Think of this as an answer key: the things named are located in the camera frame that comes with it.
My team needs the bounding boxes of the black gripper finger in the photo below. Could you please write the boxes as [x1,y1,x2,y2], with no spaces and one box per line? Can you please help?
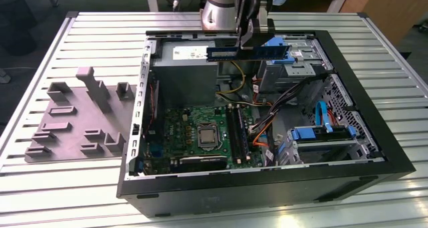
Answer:
[240,1,275,50]
[232,14,260,61]

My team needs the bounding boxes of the blue RAM stick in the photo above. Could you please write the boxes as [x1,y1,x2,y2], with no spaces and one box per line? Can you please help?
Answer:
[205,45,288,62]

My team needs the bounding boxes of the metal drive cage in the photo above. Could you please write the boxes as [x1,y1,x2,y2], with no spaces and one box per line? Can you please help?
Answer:
[256,36,335,93]

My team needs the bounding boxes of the grey power supply unit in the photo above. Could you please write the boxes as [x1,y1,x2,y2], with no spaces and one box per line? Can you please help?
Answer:
[148,40,220,106]

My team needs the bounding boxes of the green motherboard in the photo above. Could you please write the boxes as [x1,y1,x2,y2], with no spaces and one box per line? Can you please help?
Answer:
[161,104,264,173]

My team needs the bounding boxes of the metal socket cover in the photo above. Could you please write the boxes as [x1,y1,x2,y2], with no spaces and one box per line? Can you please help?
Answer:
[193,122,224,151]

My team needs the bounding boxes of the silver CPU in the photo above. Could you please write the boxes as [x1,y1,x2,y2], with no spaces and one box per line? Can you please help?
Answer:
[199,129,218,144]

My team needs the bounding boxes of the hard disk in blue carrier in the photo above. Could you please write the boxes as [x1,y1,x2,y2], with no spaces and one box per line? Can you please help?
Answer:
[288,126,357,141]

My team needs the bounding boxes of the wooden cabinet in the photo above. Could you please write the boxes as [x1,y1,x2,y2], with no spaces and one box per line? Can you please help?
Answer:
[339,0,428,46]

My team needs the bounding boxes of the metal disk bay cage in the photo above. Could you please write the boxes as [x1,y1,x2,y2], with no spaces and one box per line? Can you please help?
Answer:
[272,127,385,167]

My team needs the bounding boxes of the black graphics card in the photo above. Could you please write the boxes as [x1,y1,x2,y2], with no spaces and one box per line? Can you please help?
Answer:
[168,154,228,174]

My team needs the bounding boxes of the blue expansion slot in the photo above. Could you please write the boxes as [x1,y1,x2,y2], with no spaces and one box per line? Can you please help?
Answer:
[149,143,164,159]

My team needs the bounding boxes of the grey parts rack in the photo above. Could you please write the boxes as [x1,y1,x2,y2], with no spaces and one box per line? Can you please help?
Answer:
[22,66,139,163]

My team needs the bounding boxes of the black PC case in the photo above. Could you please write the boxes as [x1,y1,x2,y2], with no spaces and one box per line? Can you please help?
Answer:
[115,29,417,217]

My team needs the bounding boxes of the blue VGA port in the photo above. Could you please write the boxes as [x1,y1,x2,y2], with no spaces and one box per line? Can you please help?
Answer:
[132,160,145,175]

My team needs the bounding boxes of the black office chair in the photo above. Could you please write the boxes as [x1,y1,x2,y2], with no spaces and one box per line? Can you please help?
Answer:
[0,0,38,56]

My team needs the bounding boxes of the yellow black wire bundle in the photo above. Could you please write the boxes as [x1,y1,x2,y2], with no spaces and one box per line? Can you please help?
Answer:
[215,61,268,107]

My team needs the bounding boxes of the blue plastic drive bracket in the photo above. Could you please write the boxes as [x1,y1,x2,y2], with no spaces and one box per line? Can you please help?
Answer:
[263,37,296,65]

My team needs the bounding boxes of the black flat cable bundle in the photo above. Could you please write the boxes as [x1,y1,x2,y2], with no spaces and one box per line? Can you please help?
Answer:
[264,76,327,115]

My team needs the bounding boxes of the coloured power wire bundle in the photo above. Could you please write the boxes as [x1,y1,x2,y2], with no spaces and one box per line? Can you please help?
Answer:
[248,111,280,135]

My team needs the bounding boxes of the blue flat wire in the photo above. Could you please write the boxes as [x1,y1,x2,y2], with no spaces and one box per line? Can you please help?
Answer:
[314,100,334,133]

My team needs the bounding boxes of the red flat wire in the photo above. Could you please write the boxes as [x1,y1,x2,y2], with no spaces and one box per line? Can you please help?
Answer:
[326,109,341,127]

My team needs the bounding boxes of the orange wire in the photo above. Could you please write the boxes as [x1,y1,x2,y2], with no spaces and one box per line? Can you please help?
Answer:
[251,127,274,147]

